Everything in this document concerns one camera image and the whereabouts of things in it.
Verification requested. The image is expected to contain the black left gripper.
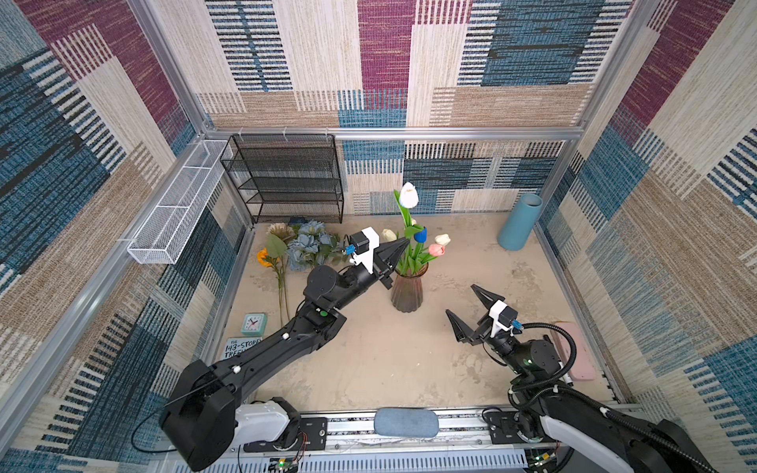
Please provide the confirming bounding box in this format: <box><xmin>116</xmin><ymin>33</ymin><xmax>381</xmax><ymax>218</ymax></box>
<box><xmin>329</xmin><ymin>240</ymin><xmax>404</xmax><ymax>317</ymax></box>

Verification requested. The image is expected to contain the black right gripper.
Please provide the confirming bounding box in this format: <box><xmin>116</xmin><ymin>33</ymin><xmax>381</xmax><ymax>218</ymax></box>
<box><xmin>446</xmin><ymin>285</ymin><xmax>526</xmax><ymax>374</ymax></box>

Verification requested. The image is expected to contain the cream tulip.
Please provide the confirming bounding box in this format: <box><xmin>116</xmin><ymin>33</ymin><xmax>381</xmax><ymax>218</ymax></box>
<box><xmin>382</xmin><ymin>229</ymin><xmax>397</xmax><ymax>242</ymax></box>

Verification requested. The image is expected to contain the dark blue tulip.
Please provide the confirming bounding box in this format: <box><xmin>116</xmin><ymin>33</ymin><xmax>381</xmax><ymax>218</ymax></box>
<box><xmin>413</xmin><ymin>228</ymin><xmax>428</xmax><ymax>271</ymax></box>

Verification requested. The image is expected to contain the red ribbed glass vase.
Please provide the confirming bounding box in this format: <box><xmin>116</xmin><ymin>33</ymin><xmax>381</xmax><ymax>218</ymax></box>
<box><xmin>390</xmin><ymin>264</ymin><xmax>429</xmax><ymax>313</ymax></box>

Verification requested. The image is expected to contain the pink tulip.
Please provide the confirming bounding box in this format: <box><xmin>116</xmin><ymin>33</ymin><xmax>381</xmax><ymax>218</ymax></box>
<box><xmin>418</xmin><ymin>244</ymin><xmax>446</xmax><ymax>270</ymax></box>

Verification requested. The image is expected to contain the white tulip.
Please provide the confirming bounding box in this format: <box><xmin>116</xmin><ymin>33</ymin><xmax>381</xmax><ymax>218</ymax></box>
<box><xmin>425</xmin><ymin>234</ymin><xmax>451</xmax><ymax>261</ymax></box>

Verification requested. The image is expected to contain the light blue tulip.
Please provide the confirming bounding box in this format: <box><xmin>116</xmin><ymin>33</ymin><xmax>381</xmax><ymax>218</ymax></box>
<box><xmin>394</xmin><ymin>182</ymin><xmax>419</xmax><ymax>277</ymax></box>

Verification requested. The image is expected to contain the teal cylindrical vase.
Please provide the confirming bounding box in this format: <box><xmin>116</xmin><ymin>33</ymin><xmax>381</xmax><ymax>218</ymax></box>
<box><xmin>498</xmin><ymin>193</ymin><xmax>543</xmax><ymax>251</ymax></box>

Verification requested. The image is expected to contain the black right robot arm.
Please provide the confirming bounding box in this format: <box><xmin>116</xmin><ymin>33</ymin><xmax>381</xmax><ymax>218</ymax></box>
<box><xmin>446</xmin><ymin>285</ymin><xmax>713</xmax><ymax>472</ymax></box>

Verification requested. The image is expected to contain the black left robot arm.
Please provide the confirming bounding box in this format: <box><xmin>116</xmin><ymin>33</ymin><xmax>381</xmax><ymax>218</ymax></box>
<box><xmin>159</xmin><ymin>233</ymin><xmax>409</xmax><ymax>471</ymax></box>

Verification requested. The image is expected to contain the blue hydrangea flower bunch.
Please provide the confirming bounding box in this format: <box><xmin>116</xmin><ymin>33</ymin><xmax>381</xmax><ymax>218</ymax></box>
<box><xmin>287</xmin><ymin>221</ymin><xmax>347</xmax><ymax>272</ymax></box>

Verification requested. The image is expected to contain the pink case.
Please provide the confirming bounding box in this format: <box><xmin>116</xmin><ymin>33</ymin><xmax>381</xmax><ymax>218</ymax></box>
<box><xmin>552</xmin><ymin>321</ymin><xmax>597</xmax><ymax>382</ymax></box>

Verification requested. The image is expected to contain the blue grey sponge pad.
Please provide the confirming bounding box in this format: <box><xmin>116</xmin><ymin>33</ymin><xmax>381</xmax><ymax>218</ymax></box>
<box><xmin>374</xmin><ymin>407</ymin><xmax>440</xmax><ymax>439</ymax></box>

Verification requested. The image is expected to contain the colourful paperback book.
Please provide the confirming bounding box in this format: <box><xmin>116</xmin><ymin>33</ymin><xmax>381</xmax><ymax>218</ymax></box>
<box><xmin>221</xmin><ymin>337</ymin><xmax>262</xmax><ymax>360</ymax></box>

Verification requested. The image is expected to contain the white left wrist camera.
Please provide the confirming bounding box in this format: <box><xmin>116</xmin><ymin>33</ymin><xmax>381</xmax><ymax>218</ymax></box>
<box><xmin>344</xmin><ymin>227</ymin><xmax>380</xmax><ymax>274</ymax></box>

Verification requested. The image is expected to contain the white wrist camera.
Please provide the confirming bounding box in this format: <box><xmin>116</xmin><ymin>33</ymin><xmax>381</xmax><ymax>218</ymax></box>
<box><xmin>344</xmin><ymin>227</ymin><xmax>380</xmax><ymax>274</ymax></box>
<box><xmin>488</xmin><ymin>301</ymin><xmax>522</xmax><ymax>338</ymax></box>

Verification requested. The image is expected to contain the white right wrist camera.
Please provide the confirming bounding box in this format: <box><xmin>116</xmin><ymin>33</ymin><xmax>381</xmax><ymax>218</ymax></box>
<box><xmin>488</xmin><ymin>301</ymin><xmax>522</xmax><ymax>338</ymax></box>

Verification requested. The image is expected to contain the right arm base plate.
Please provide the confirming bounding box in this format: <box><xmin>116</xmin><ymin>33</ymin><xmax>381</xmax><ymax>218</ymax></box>
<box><xmin>482</xmin><ymin>409</ymin><xmax>526</xmax><ymax>445</ymax></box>

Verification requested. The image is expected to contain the black wire shelf rack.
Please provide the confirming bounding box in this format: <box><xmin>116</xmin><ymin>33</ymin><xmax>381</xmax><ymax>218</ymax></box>
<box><xmin>221</xmin><ymin>134</ymin><xmax>344</xmax><ymax>223</ymax></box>

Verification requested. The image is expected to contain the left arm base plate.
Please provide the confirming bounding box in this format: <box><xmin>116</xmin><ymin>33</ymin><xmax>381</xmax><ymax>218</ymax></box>
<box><xmin>242</xmin><ymin>417</ymin><xmax>328</xmax><ymax>453</ymax></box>

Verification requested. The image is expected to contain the white wire mesh basket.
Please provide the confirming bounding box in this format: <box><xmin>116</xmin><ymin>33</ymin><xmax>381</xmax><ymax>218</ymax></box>
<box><xmin>127</xmin><ymin>140</ymin><xmax>227</xmax><ymax>264</ymax></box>

